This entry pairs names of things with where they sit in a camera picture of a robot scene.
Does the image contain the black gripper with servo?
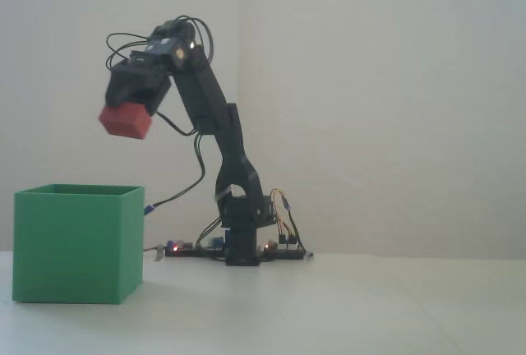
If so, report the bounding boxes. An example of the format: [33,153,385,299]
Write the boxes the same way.
[105,35,185,116]

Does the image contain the red rectangular block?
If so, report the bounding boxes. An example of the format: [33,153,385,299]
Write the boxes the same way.
[97,101,155,141]

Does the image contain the green square plastic bin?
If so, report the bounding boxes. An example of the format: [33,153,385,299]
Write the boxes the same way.
[12,183,145,305]

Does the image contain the electronics base board with LEDs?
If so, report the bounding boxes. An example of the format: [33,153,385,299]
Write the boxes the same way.
[164,238,307,261]

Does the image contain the black cable with blue plug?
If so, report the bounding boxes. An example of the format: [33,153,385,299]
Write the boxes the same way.
[143,131,207,216]

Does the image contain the yellow orange jumper wires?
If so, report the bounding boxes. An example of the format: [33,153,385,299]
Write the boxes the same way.
[270,189,307,251]

